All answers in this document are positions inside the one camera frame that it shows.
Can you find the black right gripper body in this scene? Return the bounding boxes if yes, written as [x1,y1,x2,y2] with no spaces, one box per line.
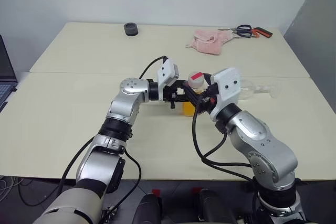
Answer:
[196,83,221,116]

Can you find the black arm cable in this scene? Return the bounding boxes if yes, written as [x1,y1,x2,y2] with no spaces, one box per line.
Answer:
[59,55,169,219]
[191,103,257,183]

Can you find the black round ribbed lid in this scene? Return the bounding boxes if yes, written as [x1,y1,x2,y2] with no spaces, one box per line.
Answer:
[123,22,139,37]

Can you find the clear bottle with orange drink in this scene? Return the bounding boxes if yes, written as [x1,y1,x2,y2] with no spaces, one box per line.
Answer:
[182,83,211,118]

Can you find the white cable bundle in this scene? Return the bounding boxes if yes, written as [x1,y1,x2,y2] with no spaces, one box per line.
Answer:
[0,175,25,201]

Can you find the dark rounded shape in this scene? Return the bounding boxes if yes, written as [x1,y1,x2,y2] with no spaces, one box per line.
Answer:
[131,192,162,224]

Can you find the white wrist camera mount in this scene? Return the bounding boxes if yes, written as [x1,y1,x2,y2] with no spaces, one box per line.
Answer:
[156,59,181,103]
[209,67,243,120]

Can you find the dark laptop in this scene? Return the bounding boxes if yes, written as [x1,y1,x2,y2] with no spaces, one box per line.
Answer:
[0,34,19,113]

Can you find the pink cloth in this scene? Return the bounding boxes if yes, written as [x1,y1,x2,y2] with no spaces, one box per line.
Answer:
[185,29,235,57]

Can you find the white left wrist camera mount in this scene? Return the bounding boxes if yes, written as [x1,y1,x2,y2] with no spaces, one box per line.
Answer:
[156,59,181,103]

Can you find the black-handled scissors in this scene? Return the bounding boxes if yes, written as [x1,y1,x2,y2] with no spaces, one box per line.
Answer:
[217,24,254,39]

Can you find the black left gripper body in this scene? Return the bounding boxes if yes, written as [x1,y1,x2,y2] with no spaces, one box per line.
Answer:
[162,78,185,110]

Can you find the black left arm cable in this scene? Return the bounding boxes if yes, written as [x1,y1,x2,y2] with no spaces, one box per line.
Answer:
[59,55,169,219]

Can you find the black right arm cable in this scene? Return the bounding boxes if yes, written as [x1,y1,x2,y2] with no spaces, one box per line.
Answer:
[191,103,257,183]

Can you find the orange and black hand tool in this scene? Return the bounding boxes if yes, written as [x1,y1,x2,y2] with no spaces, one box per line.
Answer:
[251,27,274,39]

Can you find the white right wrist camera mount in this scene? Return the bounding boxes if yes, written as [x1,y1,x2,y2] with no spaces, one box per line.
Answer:
[209,67,243,120]

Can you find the white cap with red sticker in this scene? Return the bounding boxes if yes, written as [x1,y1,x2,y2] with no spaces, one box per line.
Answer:
[187,71,206,89]

